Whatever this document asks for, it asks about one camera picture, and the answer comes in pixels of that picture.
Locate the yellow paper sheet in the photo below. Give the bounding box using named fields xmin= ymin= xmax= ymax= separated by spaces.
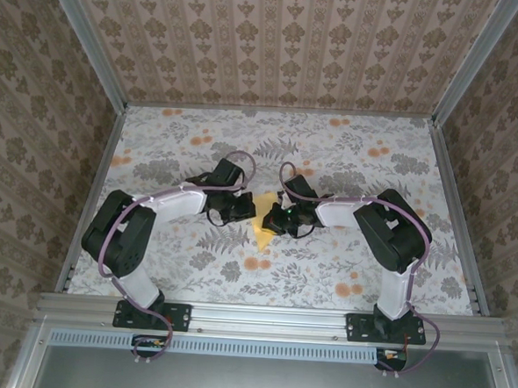
xmin=249 ymin=191 xmax=287 ymax=255

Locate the grey metal sheet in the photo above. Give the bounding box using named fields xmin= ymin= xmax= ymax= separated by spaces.
xmin=31 ymin=324 xmax=514 ymax=388

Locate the floral patterned table mat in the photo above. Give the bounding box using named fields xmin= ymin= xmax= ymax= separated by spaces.
xmin=66 ymin=97 xmax=487 ymax=321

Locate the wide aluminium cross beam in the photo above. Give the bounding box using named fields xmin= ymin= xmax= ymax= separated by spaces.
xmin=34 ymin=289 xmax=511 ymax=354

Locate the black electronics box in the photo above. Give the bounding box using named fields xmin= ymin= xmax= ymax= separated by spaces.
xmin=373 ymin=346 xmax=409 ymax=374
xmin=130 ymin=334 xmax=169 ymax=360

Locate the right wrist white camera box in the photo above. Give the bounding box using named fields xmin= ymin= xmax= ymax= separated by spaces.
xmin=275 ymin=189 xmax=296 ymax=210

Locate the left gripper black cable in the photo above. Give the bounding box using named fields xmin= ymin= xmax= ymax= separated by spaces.
xmin=207 ymin=208 xmax=234 ymax=227

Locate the thin aluminium cross rail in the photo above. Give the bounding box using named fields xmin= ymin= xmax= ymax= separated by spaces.
xmin=124 ymin=97 xmax=436 ymax=126

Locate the grey slotted cable duct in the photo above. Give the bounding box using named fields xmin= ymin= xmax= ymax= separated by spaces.
xmin=49 ymin=327 xmax=409 ymax=369

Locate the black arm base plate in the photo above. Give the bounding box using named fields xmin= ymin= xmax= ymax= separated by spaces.
xmin=345 ymin=311 xmax=428 ymax=348
xmin=112 ymin=298 xmax=192 ymax=333

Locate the aluminium side rail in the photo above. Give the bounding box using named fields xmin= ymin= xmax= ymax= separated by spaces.
xmin=54 ymin=102 xmax=129 ymax=296
xmin=418 ymin=120 xmax=501 ymax=317

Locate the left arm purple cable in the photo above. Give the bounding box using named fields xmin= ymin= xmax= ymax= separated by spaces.
xmin=92 ymin=142 xmax=257 ymax=370

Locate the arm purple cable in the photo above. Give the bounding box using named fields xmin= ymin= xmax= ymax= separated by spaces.
xmin=92 ymin=142 xmax=257 ymax=370
xmin=267 ymin=160 xmax=453 ymax=381

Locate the aluminium corner post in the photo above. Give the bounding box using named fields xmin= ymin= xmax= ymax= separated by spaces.
xmin=33 ymin=0 xmax=135 ymax=112
xmin=430 ymin=0 xmax=518 ymax=132

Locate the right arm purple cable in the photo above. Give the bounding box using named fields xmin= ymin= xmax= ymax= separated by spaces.
xmin=267 ymin=160 xmax=453 ymax=381

